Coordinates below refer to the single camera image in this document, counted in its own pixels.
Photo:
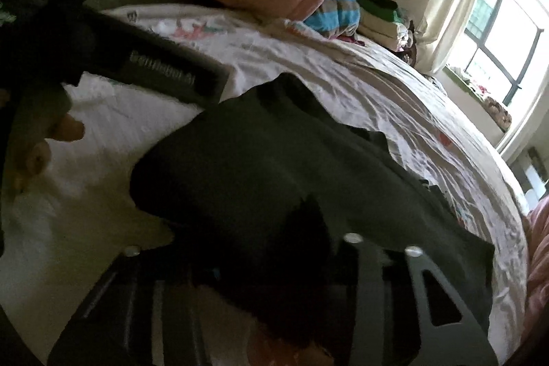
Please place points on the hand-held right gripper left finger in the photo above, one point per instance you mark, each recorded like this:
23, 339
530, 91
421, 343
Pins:
120, 297

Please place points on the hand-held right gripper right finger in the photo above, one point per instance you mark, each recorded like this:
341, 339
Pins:
369, 306

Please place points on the black and orange small garment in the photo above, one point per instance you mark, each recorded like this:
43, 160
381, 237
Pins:
257, 168

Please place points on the person's left hand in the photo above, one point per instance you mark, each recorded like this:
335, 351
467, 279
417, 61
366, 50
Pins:
38, 121

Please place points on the pink blanket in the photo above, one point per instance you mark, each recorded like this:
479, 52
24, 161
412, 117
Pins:
538, 263

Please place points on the blue striped folded cloth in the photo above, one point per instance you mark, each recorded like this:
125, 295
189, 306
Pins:
339, 12

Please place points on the strawberry print bed sheet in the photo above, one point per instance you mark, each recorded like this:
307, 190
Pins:
386, 91

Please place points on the cream folded cloth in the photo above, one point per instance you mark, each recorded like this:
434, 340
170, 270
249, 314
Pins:
381, 31

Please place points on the green folded cloth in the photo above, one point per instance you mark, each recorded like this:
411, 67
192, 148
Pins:
377, 6

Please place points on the plush toy on window sill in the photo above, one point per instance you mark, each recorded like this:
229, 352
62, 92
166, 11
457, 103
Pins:
497, 113

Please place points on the cream curtain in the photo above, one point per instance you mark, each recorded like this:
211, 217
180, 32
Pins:
454, 6

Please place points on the window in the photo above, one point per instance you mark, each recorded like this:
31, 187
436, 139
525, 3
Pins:
506, 40

